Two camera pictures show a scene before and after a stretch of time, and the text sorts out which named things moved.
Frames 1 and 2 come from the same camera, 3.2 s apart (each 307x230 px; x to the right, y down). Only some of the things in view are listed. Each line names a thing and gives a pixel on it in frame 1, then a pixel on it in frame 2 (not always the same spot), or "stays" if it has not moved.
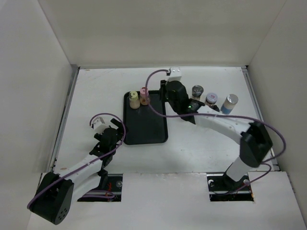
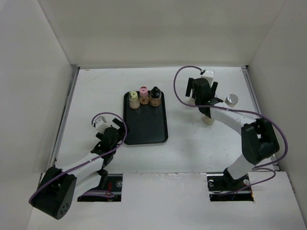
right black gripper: [162, 90] -> [190, 86]
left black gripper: [119, 125] stays
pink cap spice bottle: [143, 98] stays
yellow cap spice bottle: [134, 100] stays
